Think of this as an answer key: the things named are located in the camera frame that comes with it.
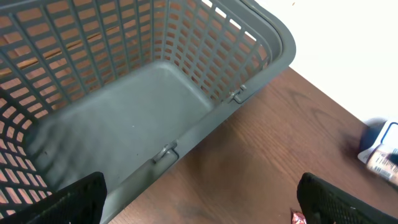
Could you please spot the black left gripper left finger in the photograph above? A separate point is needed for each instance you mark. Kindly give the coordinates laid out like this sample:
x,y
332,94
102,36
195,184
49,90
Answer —
x,y
81,202

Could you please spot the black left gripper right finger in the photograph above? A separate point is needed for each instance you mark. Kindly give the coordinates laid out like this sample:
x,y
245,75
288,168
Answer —
x,y
322,202

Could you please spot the orange chocolate bar wrapper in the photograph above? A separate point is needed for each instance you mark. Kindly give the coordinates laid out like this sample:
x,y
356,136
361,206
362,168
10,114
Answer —
x,y
297,217

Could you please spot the green lid jar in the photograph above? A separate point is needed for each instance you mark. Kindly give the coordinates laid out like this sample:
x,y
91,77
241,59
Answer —
x,y
383,162

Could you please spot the white barcode scanner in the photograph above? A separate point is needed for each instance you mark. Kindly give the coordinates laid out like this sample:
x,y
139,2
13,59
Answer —
x,y
379,131

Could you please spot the grey plastic shopping basket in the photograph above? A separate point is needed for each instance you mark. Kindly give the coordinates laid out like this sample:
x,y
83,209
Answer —
x,y
125,88

